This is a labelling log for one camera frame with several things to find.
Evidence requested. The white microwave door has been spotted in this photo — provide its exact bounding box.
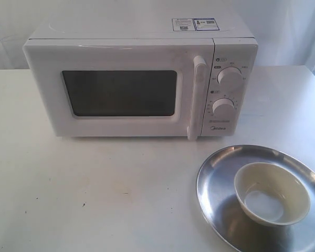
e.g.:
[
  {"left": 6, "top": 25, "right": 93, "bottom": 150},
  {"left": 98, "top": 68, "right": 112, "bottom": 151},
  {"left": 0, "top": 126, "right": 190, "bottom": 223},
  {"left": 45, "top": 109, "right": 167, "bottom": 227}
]
[{"left": 23, "top": 38, "right": 215, "bottom": 140}]

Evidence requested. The cream ceramic bowl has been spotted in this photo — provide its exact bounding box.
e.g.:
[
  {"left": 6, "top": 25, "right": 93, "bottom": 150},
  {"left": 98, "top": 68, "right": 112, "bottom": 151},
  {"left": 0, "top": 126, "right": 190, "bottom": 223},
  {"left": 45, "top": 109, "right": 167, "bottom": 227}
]
[{"left": 234, "top": 162, "right": 310, "bottom": 227}]

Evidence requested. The white microwave oven body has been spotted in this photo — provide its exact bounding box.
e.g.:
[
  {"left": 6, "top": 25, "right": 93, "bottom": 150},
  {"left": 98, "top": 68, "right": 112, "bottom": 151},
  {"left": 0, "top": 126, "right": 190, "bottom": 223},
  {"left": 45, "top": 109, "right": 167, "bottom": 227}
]
[{"left": 29, "top": 6, "right": 258, "bottom": 137}]

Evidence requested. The lower white control knob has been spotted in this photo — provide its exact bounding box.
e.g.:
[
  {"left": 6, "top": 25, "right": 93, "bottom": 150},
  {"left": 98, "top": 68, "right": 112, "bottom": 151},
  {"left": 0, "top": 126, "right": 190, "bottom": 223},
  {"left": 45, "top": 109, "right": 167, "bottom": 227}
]
[{"left": 212, "top": 98, "right": 235, "bottom": 119}]

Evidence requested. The white control knob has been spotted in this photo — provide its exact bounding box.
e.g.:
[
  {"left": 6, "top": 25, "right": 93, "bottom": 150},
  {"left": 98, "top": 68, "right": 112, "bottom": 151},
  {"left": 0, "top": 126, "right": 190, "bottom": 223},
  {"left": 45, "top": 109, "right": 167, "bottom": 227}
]
[
  {"left": 217, "top": 67, "right": 243, "bottom": 86},
  {"left": 212, "top": 98, "right": 235, "bottom": 119}
]

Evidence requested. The round stainless steel plate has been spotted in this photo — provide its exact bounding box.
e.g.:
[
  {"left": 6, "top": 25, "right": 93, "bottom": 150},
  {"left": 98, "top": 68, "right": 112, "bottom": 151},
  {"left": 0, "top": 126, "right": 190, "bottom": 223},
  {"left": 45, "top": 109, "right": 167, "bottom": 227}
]
[{"left": 196, "top": 145, "right": 315, "bottom": 251}]

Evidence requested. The upper white control knob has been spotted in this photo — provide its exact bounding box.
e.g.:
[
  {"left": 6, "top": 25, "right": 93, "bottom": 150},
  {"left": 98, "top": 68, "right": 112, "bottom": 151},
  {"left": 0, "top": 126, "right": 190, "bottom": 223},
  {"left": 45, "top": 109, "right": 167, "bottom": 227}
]
[{"left": 217, "top": 67, "right": 243, "bottom": 86}]

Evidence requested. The blue white label sticker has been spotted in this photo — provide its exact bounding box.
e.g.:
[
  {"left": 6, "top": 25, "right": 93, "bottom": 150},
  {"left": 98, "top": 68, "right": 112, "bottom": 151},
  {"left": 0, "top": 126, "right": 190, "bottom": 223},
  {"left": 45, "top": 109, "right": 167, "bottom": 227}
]
[{"left": 172, "top": 18, "right": 220, "bottom": 32}]

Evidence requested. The white curtain backdrop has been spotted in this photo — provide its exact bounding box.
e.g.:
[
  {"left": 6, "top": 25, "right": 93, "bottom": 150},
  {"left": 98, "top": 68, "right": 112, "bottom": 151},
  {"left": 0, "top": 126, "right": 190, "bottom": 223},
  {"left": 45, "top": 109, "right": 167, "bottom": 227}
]
[{"left": 0, "top": 1, "right": 315, "bottom": 74}]

